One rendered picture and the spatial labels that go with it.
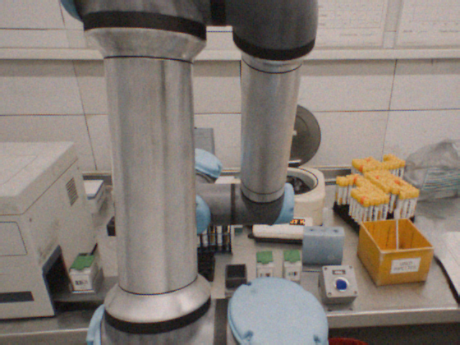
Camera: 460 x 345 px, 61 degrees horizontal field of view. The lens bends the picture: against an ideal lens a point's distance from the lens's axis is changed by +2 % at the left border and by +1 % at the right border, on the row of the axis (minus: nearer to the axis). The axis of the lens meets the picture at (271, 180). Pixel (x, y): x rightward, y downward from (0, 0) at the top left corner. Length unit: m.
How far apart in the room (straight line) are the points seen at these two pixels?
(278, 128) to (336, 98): 0.87
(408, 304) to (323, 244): 0.23
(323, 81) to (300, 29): 0.93
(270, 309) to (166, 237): 0.14
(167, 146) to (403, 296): 0.72
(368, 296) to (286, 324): 0.52
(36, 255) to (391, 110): 1.14
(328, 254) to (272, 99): 0.58
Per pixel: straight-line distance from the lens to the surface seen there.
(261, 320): 0.44
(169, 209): 0.40
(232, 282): 0.92
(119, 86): 0.39
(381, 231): 1.06
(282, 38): 0.42
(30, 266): 0.91
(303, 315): 0.46
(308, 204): 1.07
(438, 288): 1.03
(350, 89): 1.37
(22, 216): 0.85
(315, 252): 0.98
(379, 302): 0.94
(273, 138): 0.51
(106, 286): 0.96
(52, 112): 1.47
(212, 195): 0.65
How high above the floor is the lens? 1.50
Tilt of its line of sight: 26 degrees down
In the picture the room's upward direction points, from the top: straight up
